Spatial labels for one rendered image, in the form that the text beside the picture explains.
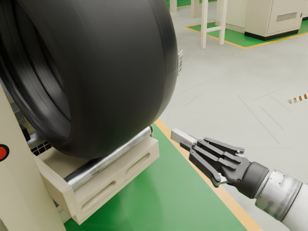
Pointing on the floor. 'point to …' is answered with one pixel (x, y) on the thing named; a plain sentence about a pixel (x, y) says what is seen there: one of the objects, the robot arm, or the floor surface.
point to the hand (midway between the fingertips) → (183, 139)
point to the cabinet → (273, 18)
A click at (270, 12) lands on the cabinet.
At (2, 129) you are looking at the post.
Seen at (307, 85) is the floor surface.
